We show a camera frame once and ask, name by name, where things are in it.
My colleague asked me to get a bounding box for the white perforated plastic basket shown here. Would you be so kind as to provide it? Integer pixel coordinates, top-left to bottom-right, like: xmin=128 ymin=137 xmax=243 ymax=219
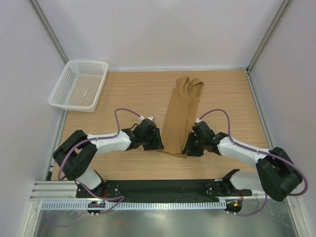
xmin=48 ymin=59 xmax=109 ymax=113

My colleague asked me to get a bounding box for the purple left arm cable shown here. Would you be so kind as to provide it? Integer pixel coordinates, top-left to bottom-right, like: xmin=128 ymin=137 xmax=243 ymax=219
xmin=58 ymin=108 xmax=149 ymax=214

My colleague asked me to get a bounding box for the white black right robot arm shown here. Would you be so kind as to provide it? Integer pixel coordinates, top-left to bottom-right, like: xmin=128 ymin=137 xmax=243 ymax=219
xmin=182 ymin=121 xmax=304 ymax=202

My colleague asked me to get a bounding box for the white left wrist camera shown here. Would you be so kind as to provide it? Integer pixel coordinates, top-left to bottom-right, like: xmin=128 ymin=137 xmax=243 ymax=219
xmin=139 ymin=116 xmax=155 ymax=122

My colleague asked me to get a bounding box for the slotted grey cable duct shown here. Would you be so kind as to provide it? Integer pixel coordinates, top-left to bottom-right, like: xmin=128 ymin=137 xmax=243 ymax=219
xmin=41 ymin=200 xmax=226 ymax=211

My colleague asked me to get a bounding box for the aluminium frame rail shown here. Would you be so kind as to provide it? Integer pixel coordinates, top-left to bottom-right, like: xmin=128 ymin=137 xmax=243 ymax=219
xmin=29 ymin=180 xmax=79 ymax=202

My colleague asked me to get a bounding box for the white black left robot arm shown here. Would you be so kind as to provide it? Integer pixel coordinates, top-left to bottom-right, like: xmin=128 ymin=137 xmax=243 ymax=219
xmin=53 ymin=118 xmax=164 ymax=198

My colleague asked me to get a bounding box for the tan ribbed tank top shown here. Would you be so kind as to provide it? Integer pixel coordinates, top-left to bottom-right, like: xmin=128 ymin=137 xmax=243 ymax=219
xmin=159 ymin=77 xmax=204 ymax=158

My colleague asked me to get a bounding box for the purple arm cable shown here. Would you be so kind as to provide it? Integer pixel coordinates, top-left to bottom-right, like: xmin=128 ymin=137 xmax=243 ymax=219
xmin=196 ymin=109 xmax=309 ymax=217
xmin=58 ymin=108 xmax=149 ymax=214

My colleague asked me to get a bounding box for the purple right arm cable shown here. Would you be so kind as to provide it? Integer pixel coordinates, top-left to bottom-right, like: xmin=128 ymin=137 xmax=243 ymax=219
xmin=196 ymin=109 xmax=309 ymax=217

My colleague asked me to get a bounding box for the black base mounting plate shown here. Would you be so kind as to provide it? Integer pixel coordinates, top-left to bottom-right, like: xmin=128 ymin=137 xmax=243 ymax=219
xmin=76 ymin=179 xmax=252 ymax=203

